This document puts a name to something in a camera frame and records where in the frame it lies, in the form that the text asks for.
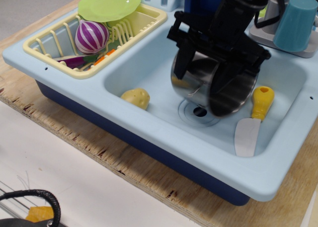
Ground green plastic plate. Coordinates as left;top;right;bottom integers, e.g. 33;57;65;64
78;0;141;22

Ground toy potato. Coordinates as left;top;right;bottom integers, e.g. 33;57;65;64
121;88;150;110

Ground plywood board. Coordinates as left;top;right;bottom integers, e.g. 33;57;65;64
0;0;318;227

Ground black braided cable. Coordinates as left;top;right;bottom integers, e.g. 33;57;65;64
0;189;62;227

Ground orange toy carrot piece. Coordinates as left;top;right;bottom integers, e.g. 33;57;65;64
87;49;115;70

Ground yellow tape piece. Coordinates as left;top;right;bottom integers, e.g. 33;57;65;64
25;206;54;223

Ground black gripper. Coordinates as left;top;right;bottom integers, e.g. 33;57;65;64
167;0;270;95

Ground grey toy faucet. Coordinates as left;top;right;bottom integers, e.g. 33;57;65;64
248;0;318;58

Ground cream dish drying rack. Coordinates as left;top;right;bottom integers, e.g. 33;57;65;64
22;4;167;79

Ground stainless steel pot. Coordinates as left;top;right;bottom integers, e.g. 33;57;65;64
171;52;258;118

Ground teal plastic cup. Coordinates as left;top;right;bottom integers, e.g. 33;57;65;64
273;0;318;52

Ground purple toy eggplant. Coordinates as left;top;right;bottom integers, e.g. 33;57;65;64
53;55;94;69

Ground yellow handled toy knife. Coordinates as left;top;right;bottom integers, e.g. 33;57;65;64
234;86;275;157

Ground purple striped toy onion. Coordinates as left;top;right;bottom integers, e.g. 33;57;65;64
75;20;110;54

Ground light blue toy sink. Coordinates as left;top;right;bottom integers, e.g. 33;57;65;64
2;0;318;206

